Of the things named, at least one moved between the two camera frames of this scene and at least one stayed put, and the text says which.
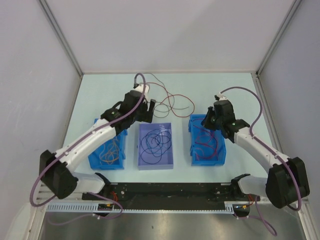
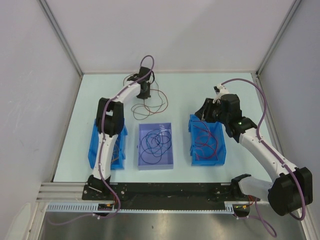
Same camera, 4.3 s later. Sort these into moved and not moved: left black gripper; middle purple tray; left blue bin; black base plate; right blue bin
Moved: left black gripper
Not moved: right blue bin; middle purple tray; black base plate; left blue bin
